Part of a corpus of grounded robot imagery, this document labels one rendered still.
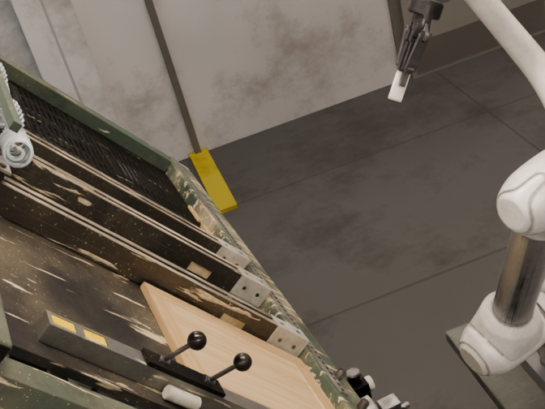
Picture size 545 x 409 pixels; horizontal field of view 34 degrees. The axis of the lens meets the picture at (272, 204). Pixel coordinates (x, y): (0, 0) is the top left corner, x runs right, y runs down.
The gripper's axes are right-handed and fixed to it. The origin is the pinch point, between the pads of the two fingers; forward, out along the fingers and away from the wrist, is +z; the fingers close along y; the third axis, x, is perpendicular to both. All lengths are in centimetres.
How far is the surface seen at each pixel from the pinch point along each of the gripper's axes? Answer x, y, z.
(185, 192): -19, -137, 74
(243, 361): -27, 39, 57
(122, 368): -50, 40, 63
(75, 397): -59, 67, 55
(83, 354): -58, 42, 60
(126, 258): -49, -12, 60
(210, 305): -23, -19, 70
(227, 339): -19, -8, 74
